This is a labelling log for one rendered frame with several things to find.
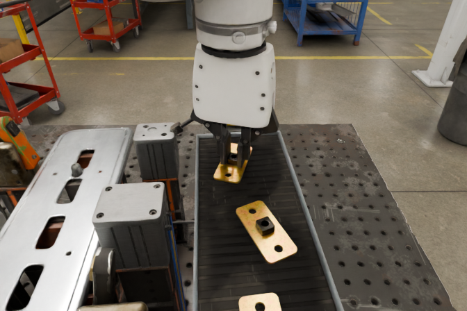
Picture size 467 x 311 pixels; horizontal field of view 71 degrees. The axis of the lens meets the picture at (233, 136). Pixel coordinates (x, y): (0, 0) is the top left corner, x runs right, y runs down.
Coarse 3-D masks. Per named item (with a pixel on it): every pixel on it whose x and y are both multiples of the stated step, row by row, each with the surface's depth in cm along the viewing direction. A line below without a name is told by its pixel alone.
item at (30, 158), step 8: (0, 120) 67; (8, 120) 69; (0, 128) 67; (8, 128) 68; (16, 128) 70; (0, 136) 68; (8, 136) 68; (16, 136) 70; (24, 136) 73; (16, 144) 70; (24, 144) 72; (24, 152) 72; (32, 152) 74; (24, 160) 72; (32, 160) 74; (32, 168) 74
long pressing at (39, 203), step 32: (96, 128) 85; (128, 128) 83; (64, 160) 73; (96, 160) 73; (32, 192) 65; (96, 192) 65; (32, 224) 59; (64, 224) 59; (0, 256) 53; (32, 256) 53; (64, 256) 53; (0, 288) 49; (64, 288) 49
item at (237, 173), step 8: (232, 144) 51; (232, 152) 49; (232, 160) 47; (224, 168) 46; (232, 168) 46; (240, 168) 46; (216, 176) 45; (224, 176) 45; (232, 176) 45; (240, 176) 45
